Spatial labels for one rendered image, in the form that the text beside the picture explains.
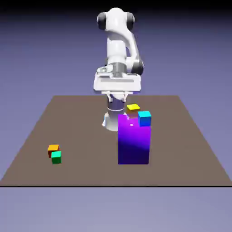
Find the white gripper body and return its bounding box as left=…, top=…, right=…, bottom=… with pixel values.
left=93, top=72, right=141, bottom=95

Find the small yellow cube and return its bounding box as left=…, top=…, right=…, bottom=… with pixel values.
left=126, top=104, right=140, bottom=119

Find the small cyan cube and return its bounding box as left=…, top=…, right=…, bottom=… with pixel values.
left=137, top=111, right=152, bottom=127

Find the small orange cube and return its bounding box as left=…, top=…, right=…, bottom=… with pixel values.
left=48, top=144, right=60, bottom=158

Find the small green cube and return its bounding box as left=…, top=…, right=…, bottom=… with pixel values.
left=51, top=151, right=62, bottom=165

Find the large purple box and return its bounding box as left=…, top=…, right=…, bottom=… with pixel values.
left=117, top=113, right=152, bottom=165

